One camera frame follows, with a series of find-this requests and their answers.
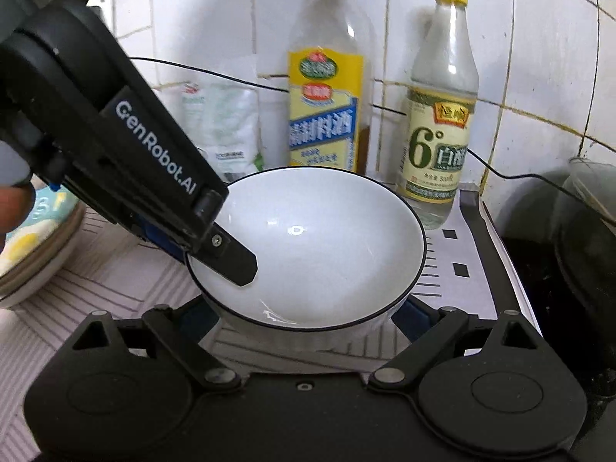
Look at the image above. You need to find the black charger cable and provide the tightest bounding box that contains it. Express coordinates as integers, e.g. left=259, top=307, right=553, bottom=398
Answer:
left=128, top=56, right=616, bottom=226

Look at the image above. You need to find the person's hand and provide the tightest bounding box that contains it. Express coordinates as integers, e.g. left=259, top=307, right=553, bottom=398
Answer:
left=0, top=141, right=34, bottom=247

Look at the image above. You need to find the white rabbit pattern plate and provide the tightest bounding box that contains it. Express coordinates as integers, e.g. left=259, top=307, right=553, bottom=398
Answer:
left=1, top=203, right=85, bottom=309

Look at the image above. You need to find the blue fried egg plate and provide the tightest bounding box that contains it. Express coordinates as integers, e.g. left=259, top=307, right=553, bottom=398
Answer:
left=1, top=187, right=85, bottom=284

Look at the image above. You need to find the black stove pot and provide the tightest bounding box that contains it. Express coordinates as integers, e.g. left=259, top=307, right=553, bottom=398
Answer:
left=497, top=157, right=615, bottom=398

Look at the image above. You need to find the white salt bag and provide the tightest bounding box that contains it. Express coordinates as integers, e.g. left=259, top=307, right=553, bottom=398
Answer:
left=182, top=84, right=263, bottom=182

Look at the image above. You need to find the yellow label cooking wine bottle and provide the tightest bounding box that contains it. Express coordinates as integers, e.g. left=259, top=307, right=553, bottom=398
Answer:
left=288, top=0, right=374, bottom=174

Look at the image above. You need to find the white vinegar bottle yellow cap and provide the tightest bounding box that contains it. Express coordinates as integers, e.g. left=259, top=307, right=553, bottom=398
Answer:
left=396, top=0, right=479, bottom=231

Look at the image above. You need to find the striped white table mat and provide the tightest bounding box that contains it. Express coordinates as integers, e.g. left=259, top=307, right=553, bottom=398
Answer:
left=1, top=191, right=537, bottom=461

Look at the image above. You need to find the white bowl black rim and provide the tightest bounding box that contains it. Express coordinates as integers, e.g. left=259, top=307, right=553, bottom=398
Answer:
left=187, top=167, right=427, bottom=352

